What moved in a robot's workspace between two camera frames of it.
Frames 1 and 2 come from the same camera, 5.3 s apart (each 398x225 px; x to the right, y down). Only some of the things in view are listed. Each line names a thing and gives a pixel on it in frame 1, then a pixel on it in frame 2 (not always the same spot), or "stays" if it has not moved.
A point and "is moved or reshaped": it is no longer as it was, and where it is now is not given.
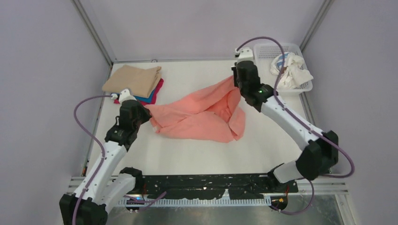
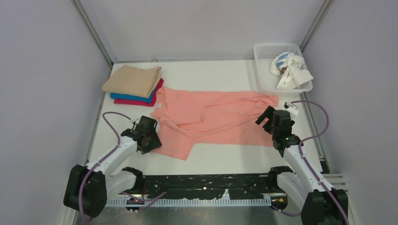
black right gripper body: (237, 80) to (274, 118)
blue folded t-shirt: (148, 99) stays
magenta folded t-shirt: (116, 101) stays
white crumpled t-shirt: (294, 72) stays
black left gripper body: (142, 112) to (149, 133)
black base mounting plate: (210, 185) stays
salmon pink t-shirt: (213, 113) is moved or reshaped
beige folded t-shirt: (142, 81) stays
